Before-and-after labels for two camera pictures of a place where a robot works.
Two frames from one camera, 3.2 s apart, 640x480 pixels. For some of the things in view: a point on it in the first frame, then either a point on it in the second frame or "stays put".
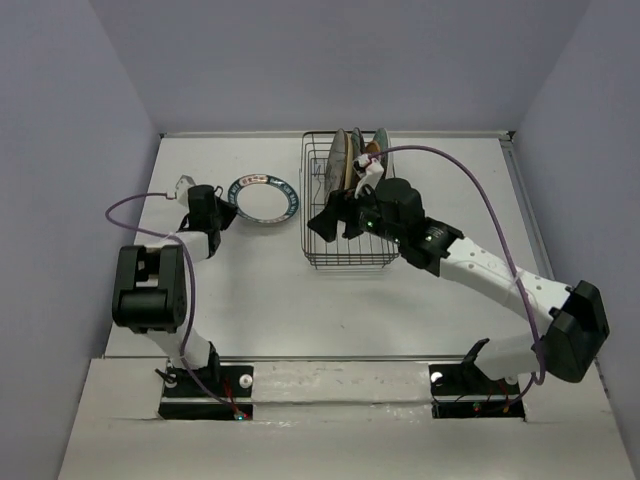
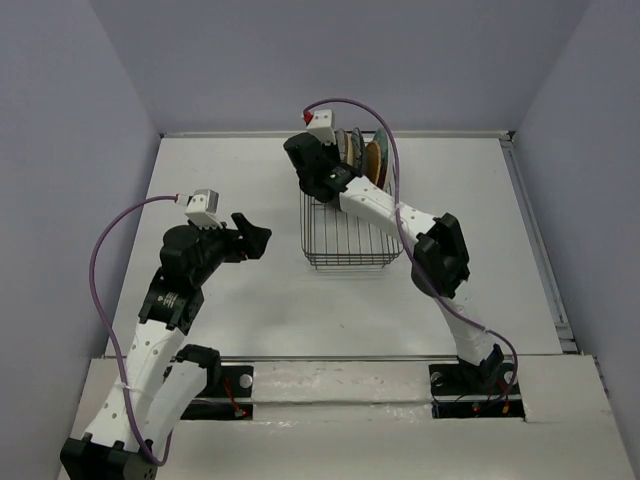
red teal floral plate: x=381 y=136 stays put
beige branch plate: x=349 y=160 stays put
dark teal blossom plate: x=357 y=142 stays put
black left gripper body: x=224 y=214 → x=218 y=246
